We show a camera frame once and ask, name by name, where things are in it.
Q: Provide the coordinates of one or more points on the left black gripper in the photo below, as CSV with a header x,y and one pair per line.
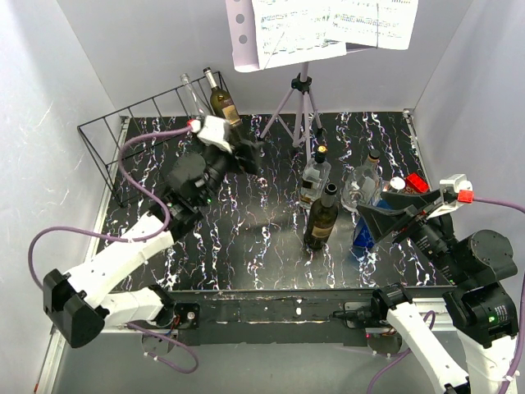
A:
x,y
250,152

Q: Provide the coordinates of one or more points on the black wire wine rack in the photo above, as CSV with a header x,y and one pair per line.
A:
x,y
148,161

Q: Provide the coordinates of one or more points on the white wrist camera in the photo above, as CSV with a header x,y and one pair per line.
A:
x,y
212,131
455,191

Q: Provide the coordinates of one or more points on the left sheet music page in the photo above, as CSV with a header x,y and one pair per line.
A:
x,y
291,32

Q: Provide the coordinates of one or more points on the lilac music stand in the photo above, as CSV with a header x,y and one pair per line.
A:
x,y
245,59

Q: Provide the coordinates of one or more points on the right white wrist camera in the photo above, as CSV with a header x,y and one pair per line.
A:
x,y
455,191

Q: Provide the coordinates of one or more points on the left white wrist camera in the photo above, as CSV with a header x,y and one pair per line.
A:
x,y
212,131

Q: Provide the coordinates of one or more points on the green wine bottle silver neck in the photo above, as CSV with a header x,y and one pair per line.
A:
x,y
322,218

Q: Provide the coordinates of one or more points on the clear bottle black cap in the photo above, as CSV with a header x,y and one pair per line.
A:
x,y
314,177

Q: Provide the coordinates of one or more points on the dark green wine bottle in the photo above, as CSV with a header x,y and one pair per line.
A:
x,y
221,101

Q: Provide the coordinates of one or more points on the blue square bottle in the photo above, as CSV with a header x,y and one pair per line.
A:
x,y
362,237

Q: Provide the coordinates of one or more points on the small clear glass bottle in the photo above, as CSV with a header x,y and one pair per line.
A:
x,y
362,184

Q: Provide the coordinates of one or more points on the aluminium frame rail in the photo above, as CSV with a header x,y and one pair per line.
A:
x,y
55,350

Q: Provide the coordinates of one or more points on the red yellow toy block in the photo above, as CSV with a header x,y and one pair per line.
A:
x,y
414,184

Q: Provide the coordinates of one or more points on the right sheet music page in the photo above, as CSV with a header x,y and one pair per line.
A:
x,y
378,24

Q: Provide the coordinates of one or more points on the sheet music page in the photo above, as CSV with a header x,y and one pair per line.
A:
x,y
291,32
378,24

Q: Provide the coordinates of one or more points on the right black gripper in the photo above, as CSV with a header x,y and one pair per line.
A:
x,y
380,222

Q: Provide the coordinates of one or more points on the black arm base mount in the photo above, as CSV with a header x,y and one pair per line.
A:
x,y
273,317

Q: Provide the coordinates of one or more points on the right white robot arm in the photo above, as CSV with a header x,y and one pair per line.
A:
x,y
489,324

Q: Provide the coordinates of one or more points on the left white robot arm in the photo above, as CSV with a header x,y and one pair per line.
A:
x,y
82,302

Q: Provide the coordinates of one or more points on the tall clear empty bottle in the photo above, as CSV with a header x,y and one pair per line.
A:
x,y
196,107

